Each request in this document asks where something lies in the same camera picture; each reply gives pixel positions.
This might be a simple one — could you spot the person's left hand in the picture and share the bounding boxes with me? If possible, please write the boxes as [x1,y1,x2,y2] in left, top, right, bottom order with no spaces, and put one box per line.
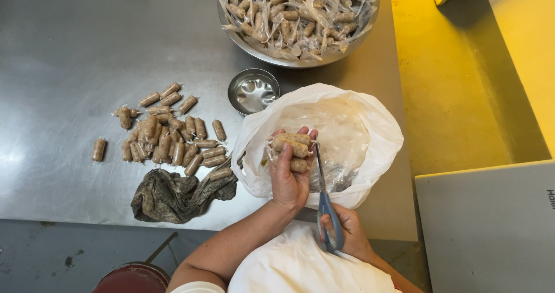
[270,126,319,212]

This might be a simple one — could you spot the person's right hand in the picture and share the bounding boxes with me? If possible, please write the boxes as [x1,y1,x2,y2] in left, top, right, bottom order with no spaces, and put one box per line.
[319,203,376,264]

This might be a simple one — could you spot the plastic-wrapped tan sausage link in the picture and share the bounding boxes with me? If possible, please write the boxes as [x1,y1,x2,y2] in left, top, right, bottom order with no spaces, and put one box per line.
[270,137,313,159]
[276,133,314,147]
[289,157,310,174]

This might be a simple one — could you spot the blue-grey handled scissors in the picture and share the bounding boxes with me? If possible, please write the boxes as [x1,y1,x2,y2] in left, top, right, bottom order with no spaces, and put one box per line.
[313,140,346,255]

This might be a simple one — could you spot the person's white apron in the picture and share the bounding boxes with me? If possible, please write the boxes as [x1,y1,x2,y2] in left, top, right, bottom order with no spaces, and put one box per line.
[227,220,399,293]

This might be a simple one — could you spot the small steel dish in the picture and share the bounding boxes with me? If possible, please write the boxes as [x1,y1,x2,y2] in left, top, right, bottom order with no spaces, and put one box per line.
[227,68,281,116]

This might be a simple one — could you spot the white plastic bag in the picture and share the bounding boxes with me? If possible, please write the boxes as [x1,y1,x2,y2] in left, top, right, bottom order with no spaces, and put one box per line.
[231,83,405,210]

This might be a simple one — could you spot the dark crumpled cloth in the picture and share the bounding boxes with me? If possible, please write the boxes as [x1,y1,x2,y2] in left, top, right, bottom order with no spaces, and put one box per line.
[130,153,244,225]

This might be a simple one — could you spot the large steel bowl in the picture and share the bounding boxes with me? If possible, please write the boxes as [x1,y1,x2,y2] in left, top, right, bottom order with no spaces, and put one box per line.
[216,0,382,70]

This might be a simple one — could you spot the pile of trimmed sausages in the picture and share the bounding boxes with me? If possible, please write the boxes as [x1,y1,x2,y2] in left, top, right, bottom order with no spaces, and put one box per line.
[113,81,235,182]

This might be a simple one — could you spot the white appliance lid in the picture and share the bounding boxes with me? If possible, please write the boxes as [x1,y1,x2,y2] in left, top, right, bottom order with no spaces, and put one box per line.
[415,159,555,293]

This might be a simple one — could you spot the heap of untrimmed wrapped sausages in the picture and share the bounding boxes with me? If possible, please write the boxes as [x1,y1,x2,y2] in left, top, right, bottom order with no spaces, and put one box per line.
[210,0,382,62]

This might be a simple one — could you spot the red round stool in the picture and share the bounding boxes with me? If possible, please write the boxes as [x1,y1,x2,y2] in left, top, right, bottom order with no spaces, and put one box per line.
[91,261,171,293]

